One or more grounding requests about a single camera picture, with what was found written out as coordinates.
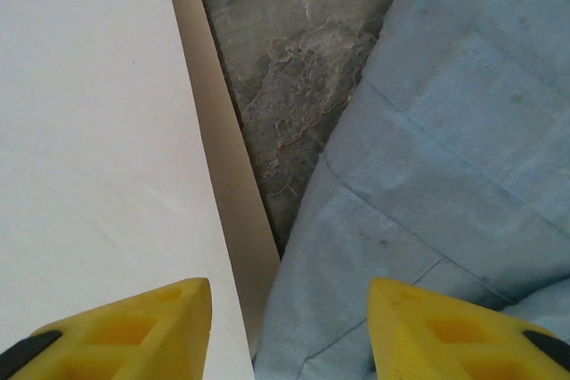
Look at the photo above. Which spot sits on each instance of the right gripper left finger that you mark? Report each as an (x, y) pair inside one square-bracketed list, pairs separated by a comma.
[(133, 344)]

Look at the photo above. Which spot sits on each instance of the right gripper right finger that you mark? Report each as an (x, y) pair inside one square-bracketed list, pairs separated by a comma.
[(445, 344)]

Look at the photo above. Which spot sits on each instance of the blue cloth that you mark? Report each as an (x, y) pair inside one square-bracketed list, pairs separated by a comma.
[(445, 153)]

